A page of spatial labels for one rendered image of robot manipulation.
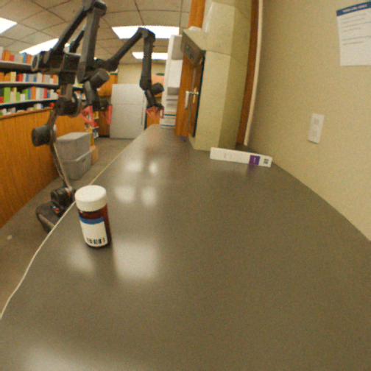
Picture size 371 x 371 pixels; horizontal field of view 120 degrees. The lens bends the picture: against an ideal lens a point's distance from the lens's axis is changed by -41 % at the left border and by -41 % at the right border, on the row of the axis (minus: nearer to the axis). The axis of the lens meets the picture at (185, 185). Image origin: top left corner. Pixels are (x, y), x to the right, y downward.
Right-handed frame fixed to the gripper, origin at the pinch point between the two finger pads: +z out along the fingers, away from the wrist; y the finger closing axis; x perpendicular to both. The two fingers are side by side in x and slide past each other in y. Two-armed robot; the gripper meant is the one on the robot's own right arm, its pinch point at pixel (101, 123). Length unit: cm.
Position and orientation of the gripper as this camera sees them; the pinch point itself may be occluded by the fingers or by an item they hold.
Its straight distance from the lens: 75.7
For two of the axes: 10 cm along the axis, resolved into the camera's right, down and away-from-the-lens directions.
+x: -8.7, 2.4, 4.3
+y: 3.4, -3.6, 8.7
